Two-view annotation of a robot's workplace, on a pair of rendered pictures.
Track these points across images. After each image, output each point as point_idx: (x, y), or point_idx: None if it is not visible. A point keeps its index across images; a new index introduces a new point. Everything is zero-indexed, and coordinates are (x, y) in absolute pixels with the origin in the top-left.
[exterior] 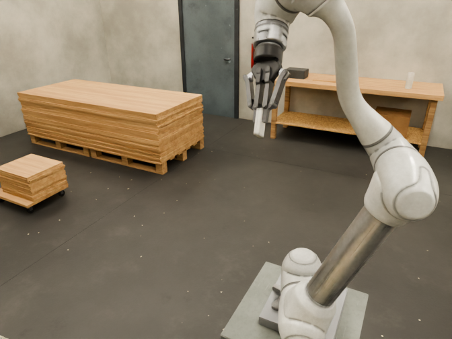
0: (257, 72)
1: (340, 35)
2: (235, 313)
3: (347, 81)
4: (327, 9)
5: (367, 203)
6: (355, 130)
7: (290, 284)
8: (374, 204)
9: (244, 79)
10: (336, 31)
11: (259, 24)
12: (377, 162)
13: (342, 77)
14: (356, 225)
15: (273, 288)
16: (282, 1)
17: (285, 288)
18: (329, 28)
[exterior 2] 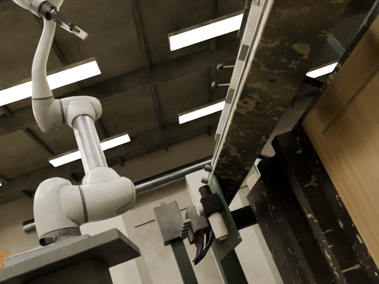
0: None
1: (54, 28)
2: (79, 240)
3: (48, 53)
4: None
5: (86, 110)
6: (44, 86)
7: (80, 186)
8: (89, 109)
9: (57, 10)
10: (54, 25)
11: None
12: (64, 101)
13: (48, 49)
14: (88, 123)
15: (45, 239)
16: None
17: (83, 187)
18: (51, 22)
